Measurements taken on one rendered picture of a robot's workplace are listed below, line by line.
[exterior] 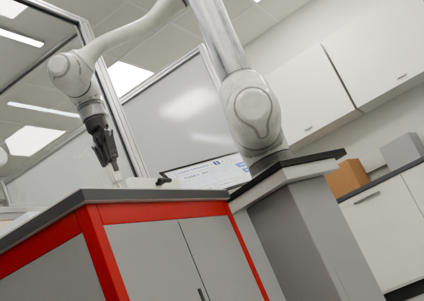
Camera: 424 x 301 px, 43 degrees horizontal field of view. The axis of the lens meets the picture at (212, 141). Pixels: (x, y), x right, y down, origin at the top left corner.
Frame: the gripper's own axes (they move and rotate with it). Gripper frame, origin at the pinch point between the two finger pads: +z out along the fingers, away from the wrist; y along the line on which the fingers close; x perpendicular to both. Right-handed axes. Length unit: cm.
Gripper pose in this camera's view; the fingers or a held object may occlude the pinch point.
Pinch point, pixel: (114, 173)
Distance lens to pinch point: 184.7
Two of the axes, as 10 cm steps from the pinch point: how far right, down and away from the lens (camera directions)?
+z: 3.8, 8.8, -2.8
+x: -7.4, 1.1, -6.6
